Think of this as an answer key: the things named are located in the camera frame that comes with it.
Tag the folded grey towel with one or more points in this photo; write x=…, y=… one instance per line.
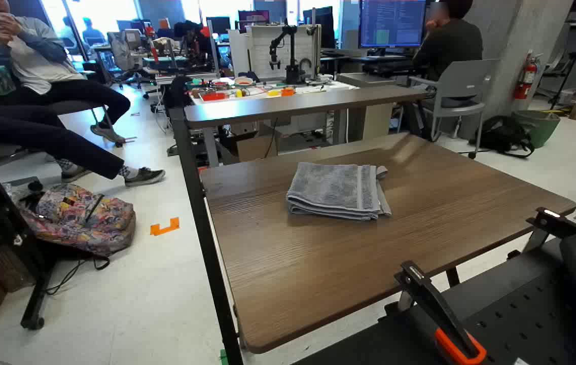
x=342, y=191

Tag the black metal clamp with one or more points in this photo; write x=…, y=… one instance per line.
x=545, y=224

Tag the black tripod stand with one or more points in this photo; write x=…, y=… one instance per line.
x=26, y=248

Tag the seated person white shirt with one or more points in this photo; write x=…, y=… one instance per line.
x=38, y=62

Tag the cardboard box under desk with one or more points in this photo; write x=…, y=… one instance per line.
x=252, y=146

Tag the grey office chair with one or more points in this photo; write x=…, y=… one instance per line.
x=459, y=93

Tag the red fire extinguisher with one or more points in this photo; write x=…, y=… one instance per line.
x=526, y=79

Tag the grey background desk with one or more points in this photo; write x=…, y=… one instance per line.
x=211, y=115

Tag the black bag on floor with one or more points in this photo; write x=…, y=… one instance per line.
x=506, y=136

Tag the large computer monitor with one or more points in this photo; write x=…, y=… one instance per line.
x=392, y=24

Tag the seated person dark shirt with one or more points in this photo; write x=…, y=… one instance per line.
x=449, y=37

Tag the brown wooden table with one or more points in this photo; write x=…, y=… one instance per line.
x=290, y=274

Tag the small black robot arm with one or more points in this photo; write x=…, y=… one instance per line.
x=295, y=54

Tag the orange floor marker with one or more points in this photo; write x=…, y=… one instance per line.
x=164, y=229

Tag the white board panel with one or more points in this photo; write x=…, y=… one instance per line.
x=258, y=50

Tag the colourful patterned backpack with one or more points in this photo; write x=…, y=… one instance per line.
x=82, y=220

